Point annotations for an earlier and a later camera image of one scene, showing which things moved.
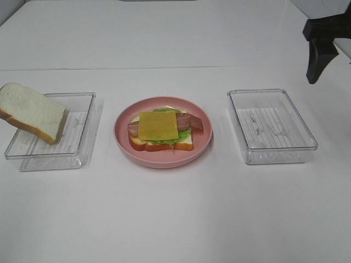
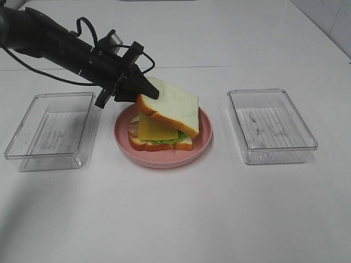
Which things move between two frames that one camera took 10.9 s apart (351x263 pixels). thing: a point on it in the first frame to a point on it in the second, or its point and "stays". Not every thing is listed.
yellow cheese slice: x=158 y=126 stays
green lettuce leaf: x=182 y=135 stays
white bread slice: x=31 y=111 to x=173 y=106
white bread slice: x=185 y=144 stays
